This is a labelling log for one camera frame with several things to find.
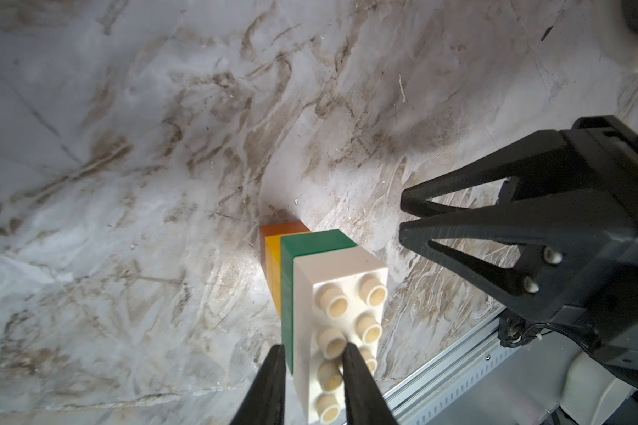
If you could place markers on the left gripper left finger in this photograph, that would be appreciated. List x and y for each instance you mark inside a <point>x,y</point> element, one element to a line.
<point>264,402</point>

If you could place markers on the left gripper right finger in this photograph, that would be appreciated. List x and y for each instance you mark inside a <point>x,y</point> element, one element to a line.
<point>364,402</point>

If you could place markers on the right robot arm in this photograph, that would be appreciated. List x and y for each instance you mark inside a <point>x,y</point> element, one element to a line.
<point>592,391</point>

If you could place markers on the green lego brick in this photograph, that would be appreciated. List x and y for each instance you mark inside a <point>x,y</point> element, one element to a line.
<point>292,247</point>

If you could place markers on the orange brown lego piece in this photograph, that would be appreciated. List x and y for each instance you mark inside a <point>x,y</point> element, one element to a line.
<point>272,230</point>

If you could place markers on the aluminium front rail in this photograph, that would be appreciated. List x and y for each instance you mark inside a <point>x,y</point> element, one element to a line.
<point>476,380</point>

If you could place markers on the yellow square lego brick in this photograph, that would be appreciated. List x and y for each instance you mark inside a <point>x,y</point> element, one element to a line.
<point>273,247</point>

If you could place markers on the white lego brick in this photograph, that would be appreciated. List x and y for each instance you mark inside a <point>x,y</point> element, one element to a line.
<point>339,298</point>

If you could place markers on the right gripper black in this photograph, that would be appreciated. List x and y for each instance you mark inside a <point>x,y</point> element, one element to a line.
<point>570,201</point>

